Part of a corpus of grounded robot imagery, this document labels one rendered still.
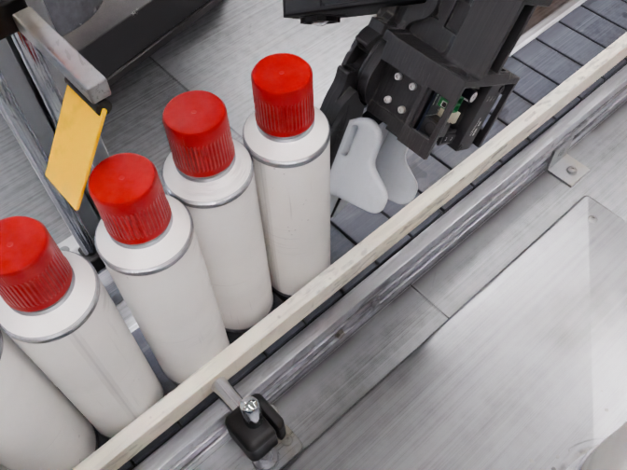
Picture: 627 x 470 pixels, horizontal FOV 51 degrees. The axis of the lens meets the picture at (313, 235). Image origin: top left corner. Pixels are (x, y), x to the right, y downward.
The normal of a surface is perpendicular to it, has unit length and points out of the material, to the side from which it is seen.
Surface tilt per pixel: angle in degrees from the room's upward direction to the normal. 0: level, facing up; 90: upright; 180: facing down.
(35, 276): 90
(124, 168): 3
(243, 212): 90
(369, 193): 63
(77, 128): 56
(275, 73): 3
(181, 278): 90
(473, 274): 0
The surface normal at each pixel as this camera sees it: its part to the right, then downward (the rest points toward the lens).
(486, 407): -0.02, -0.56
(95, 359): 0.62, 0.64
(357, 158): -0.67, 0.25
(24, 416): 0.87, 0.39
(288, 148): 0.01, 0.13
